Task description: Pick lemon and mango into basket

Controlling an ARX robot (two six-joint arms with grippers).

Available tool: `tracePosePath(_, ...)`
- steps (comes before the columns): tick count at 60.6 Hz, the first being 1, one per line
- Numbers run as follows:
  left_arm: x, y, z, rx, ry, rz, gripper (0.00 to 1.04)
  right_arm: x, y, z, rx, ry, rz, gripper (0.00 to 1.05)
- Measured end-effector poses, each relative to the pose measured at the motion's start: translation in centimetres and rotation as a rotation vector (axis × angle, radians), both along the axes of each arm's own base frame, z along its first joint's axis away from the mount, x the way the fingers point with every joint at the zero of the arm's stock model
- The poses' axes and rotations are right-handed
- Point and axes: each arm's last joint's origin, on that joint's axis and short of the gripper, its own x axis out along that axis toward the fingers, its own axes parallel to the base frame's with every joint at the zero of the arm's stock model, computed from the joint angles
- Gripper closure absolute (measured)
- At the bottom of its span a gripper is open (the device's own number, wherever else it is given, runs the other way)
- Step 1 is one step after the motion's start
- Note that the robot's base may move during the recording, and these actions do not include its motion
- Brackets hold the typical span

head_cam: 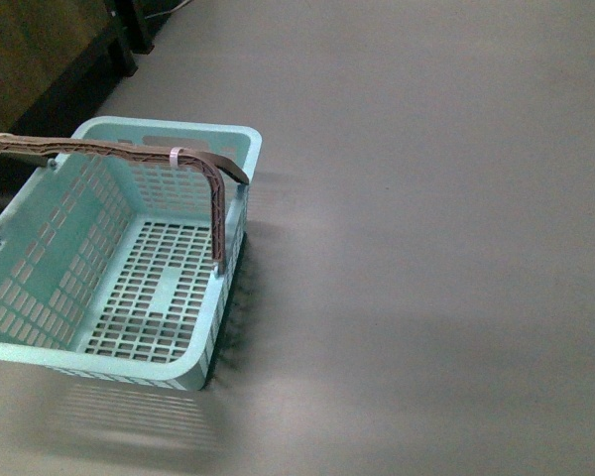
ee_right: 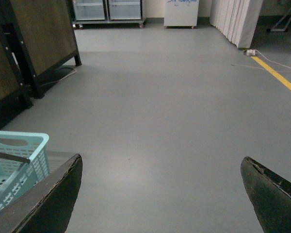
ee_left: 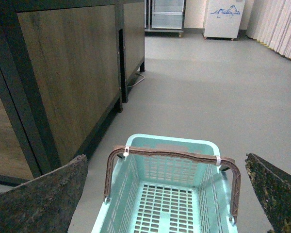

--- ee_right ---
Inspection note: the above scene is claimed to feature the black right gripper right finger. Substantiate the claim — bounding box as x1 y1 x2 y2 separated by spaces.
241 156 291 233

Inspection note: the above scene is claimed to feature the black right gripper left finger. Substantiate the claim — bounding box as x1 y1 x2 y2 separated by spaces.
0 154 83 233

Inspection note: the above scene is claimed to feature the light blue plastic basket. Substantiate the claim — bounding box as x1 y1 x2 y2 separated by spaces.
0 131 50 210

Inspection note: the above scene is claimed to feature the brown wooden display stand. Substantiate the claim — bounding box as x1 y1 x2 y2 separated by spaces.
0 0 81 129

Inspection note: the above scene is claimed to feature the white folding partition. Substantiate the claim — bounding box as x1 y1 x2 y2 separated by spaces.
210 0 263 49

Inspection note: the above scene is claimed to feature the glass door refrigerator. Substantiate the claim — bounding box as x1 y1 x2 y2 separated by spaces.
72 0 146 29

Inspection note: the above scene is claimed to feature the white chest freezer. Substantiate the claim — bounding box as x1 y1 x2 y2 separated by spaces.
163 0 199 29

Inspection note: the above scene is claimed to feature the white power strip cable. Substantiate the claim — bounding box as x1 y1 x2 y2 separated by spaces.
231 49 291 73

